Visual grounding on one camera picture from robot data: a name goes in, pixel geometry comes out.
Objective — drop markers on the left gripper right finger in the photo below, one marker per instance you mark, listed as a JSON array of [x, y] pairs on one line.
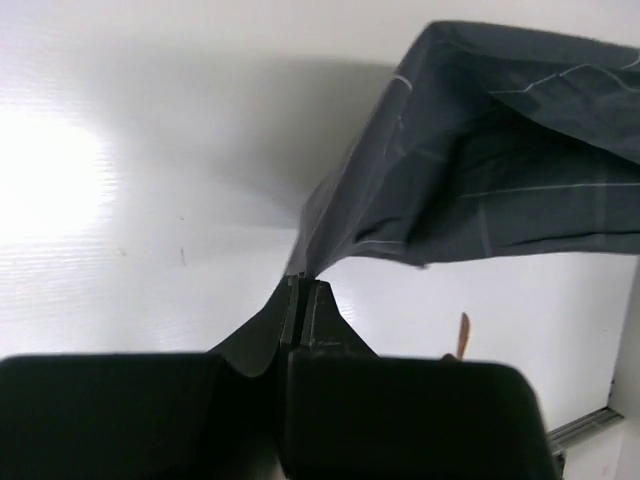
[[352, 414]]

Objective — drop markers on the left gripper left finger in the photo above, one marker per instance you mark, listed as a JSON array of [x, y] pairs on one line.
[[203, 415]]

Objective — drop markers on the dark grey checked cloth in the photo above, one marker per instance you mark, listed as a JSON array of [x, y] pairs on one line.
[[489, 141]]

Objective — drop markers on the copper knife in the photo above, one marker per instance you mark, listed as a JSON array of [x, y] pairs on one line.
[[463, 336]]

